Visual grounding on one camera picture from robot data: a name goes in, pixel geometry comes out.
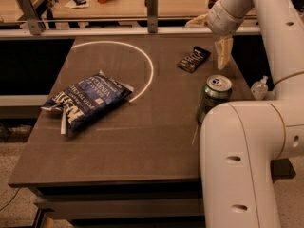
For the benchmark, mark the black rxbar chocolate wrapper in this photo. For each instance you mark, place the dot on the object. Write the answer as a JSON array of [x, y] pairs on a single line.
[[194, 60]]

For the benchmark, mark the middle metal bracket post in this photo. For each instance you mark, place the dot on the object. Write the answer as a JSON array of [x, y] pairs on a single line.
[[152, 15]]

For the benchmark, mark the white arc tape marking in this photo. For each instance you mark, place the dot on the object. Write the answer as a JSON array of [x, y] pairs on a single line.
[[119, 60]]

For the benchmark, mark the blue potato chip bag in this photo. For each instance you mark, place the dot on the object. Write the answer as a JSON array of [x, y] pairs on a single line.
[[87, 101]]

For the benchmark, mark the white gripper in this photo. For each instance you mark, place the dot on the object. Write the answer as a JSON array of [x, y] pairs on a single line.
[[222, 17]]

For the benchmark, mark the clear sanitizer bottle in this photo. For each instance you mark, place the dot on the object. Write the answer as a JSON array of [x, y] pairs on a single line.
[[260, 88]]

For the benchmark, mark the metal bracket post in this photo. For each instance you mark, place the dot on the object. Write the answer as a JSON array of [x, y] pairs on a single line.
[[152, 15], [35, 24]]

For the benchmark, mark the green soda can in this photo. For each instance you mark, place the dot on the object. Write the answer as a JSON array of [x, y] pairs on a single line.
[[215, 91]]

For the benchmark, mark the left metal bracket post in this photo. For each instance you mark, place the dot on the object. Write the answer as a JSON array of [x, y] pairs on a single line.
[[35, 24]]

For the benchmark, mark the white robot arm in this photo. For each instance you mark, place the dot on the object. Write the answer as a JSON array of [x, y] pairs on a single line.
[[238, 140]]

